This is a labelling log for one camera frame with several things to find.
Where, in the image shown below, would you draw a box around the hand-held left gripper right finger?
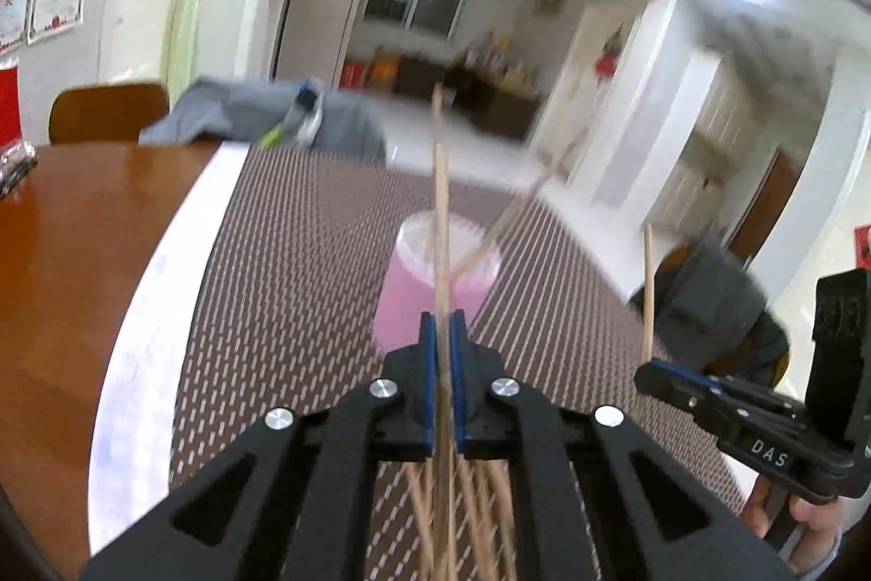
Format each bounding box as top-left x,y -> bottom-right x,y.
449,312 -> 797,581

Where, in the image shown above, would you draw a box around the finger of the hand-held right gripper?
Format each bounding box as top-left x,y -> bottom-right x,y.
652,359 -> 812,441
634,364 -> 856,504

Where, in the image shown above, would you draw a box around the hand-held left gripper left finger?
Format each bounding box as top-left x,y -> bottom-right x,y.
82,312 -> 437,581

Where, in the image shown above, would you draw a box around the wooden chopstick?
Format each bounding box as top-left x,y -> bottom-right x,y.
430,84 -> 458,581
642,223 -> 657,365
463,149 -> 567,276

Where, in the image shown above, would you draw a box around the pink cup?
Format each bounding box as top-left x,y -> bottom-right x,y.
373,210 -> 505,360

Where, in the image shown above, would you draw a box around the bunch of wooden chopsticks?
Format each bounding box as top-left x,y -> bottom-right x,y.
401,455 -> 522,581

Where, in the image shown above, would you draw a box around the person's right hand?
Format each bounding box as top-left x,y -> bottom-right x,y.
745,475 -> 846,579

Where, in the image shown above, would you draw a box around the dark jacket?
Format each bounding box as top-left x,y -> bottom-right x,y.
629,239 -> 794,393

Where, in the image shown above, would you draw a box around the brown polka dot table mat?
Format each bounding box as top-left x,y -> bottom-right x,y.
167,144 -> 747,581

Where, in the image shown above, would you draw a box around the brown wooden door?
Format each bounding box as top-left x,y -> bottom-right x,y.
730,145 -> 802,270

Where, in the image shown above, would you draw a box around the white cabinet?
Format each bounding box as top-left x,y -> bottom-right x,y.
645,48 -> 751,229

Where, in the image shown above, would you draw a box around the white table sheet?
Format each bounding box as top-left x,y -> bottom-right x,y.
88,140 -> 258,556

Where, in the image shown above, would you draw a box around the dark wooden sideboard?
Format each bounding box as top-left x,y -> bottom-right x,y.
395,53 -> 545,141

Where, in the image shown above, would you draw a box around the orange boxes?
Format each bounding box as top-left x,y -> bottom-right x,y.
339,56 -> 400,93

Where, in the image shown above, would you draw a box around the red door ornament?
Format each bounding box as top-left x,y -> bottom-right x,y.
594,31 -> 625,79

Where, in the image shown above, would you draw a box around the bottles on sideboard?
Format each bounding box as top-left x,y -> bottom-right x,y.
464,32 -> 510,70

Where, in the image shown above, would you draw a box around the grey jacket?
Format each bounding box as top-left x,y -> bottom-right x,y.
139,76 -> 389,161

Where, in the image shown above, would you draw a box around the wooden chair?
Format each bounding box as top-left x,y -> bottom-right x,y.
49,83 -> 170,145

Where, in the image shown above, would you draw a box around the clear plastic packet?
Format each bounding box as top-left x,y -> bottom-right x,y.
0,140 -> 39,198

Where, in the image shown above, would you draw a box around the black white green strap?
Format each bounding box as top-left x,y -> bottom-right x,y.
257,81 -> 325,150

